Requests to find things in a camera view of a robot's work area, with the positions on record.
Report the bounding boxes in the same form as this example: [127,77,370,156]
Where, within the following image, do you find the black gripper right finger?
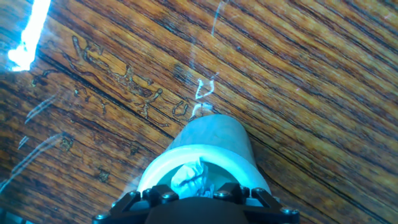
[213,182,301,224]

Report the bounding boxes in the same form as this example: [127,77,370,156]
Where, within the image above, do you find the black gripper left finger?
[92,184,180,224]

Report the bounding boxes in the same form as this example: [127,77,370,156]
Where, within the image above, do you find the white paper ball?
[170,157,215,199]

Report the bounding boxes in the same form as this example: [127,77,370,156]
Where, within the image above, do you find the small white trash can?
[136,114,271,200]

